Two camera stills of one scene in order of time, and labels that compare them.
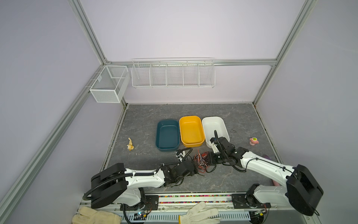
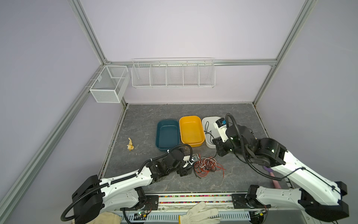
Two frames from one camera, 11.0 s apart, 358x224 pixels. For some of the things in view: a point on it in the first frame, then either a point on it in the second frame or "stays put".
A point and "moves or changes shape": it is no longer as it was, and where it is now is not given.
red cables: (201, 160) moves or changes shape
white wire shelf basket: (175, 72) stays put
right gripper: (211, 158) to (219, 144)
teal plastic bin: (168, 135) stays put
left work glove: (86, 215) stays put
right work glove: (195, 216) stays put
